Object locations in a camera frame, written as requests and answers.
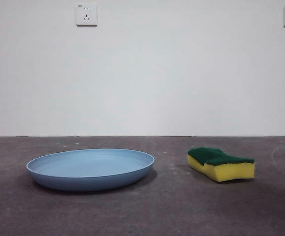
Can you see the light blue round plate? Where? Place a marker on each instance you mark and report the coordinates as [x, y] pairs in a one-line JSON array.
[[90, 177]]

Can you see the yellow sponge with green scourer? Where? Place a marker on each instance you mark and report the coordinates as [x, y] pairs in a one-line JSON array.
[[231, 173]]

